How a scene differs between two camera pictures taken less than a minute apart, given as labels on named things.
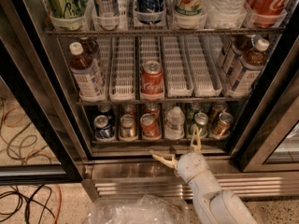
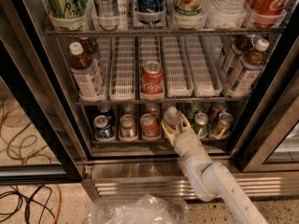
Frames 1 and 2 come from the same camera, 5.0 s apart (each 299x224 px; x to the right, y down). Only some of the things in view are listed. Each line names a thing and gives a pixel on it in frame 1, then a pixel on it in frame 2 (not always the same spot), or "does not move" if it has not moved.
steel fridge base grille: [106, 177] does not move
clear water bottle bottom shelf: [175, 130] does not move
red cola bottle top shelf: [267, 4] does not move
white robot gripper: [192, 166] → [185, 140]
